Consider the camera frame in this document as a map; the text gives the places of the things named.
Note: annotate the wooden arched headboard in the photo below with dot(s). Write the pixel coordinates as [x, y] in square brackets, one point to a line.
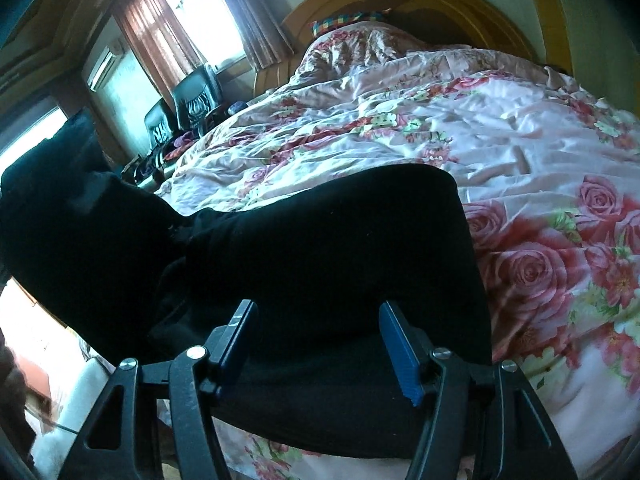
[474, 22]

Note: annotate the colourful checkered pillow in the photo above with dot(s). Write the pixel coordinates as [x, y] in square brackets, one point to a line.
[321, 27]

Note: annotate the wooden wardrobe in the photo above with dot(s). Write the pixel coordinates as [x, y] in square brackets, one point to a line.
[589, 42]

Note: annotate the black chair far left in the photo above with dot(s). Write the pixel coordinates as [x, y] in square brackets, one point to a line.
[161, 124]

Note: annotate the black chair near bed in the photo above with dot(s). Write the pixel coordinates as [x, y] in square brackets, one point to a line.
[199, 101]

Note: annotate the black pants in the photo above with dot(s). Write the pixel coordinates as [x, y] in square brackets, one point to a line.
[136, 279]

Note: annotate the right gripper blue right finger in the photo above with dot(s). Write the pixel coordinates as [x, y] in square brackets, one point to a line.
[488, 412]

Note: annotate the white wall air conditioner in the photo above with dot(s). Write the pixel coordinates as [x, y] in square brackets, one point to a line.
[102, 60]

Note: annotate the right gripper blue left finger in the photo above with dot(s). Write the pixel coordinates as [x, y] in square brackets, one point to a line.
[119, 439]

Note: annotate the pink floral rose quilt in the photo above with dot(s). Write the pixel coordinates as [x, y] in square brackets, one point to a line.
[548, 176]

